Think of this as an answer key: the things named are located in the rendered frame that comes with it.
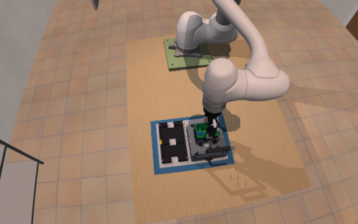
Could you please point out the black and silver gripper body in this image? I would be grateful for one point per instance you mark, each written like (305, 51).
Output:
(212, 115)

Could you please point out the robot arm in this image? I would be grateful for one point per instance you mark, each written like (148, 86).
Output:
(260, 80)

